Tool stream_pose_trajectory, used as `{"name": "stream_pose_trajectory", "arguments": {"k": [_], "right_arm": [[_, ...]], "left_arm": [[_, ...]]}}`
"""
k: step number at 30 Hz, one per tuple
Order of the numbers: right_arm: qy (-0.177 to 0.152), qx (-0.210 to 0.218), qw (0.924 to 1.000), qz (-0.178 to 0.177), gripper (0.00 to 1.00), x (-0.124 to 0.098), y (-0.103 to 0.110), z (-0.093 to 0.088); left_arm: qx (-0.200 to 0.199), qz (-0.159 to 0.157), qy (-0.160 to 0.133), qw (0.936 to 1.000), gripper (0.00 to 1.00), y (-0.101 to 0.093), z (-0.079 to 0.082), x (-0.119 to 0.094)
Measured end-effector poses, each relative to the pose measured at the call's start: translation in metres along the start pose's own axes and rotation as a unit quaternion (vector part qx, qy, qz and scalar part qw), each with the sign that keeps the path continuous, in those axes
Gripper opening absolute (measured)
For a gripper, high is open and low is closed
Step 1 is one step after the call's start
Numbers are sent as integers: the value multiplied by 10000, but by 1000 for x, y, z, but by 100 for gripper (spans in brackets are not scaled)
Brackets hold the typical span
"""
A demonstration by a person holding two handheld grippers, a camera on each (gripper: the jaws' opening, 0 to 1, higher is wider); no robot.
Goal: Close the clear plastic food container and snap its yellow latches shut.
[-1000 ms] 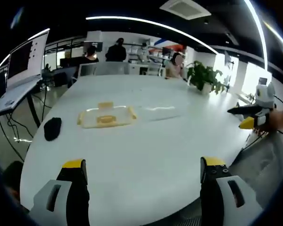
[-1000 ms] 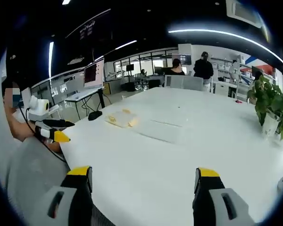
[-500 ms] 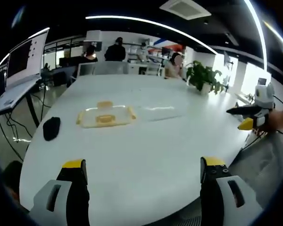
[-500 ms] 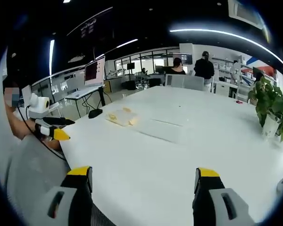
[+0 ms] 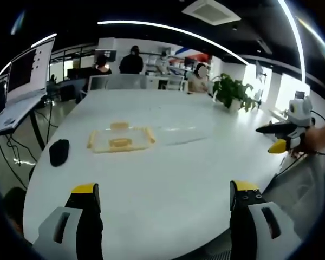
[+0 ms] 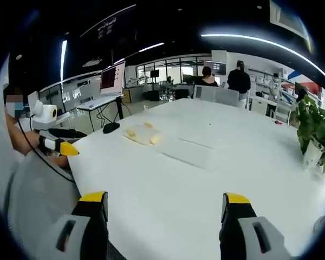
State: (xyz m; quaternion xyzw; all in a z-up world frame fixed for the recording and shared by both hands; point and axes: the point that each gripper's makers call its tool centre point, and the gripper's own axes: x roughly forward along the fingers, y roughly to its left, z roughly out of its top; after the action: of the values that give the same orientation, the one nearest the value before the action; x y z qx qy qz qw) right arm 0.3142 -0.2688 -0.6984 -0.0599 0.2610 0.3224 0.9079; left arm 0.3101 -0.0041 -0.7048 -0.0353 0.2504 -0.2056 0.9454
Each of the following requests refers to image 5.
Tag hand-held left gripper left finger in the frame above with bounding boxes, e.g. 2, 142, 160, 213
32, 183, 104, 260

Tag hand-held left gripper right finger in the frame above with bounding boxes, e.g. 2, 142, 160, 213
228, 180, 302, 260

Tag green potted plant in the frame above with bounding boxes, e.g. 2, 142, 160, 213
210, 72, 257, 112

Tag ceiling light strip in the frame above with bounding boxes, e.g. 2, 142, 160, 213
277, 0, 307, 89
97, 20, 249, 66

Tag clear plastic lid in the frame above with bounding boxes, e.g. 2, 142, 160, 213
151, 104, 216, 146

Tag white office chair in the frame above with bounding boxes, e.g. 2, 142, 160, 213
105, 74, 147, 90
88, 75, 109, 92
166, 75, 190, 93

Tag white side desk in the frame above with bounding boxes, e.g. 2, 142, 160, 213
0, 93, 48, 138

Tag ceiling air vent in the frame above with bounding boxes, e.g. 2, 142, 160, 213
181, 0, 242, 27

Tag large computer monitor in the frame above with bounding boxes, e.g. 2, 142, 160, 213
6, 37, 56, 101

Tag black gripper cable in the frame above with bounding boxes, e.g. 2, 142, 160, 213
310, 109, 325, 157

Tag black floor cables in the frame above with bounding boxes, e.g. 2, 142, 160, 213
0, 102, 54, 190

